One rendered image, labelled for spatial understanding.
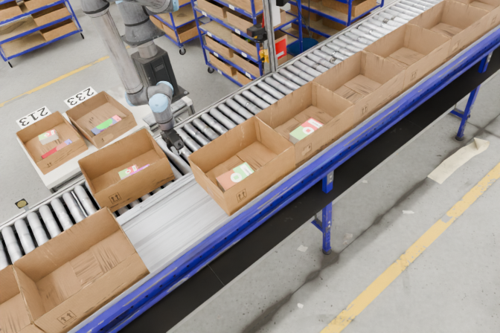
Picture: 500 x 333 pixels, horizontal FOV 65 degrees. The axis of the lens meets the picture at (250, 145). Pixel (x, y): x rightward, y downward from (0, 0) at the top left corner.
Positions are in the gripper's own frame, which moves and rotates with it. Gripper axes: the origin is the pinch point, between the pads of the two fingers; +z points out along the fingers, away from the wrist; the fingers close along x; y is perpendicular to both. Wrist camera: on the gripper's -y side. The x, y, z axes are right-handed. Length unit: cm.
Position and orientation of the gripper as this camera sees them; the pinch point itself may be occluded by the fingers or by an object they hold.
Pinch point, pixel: (178, 154)
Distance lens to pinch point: 216.7
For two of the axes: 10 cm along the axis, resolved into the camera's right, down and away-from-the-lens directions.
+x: -7.8, 5.1, -3.7
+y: -6.1, -5.0, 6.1
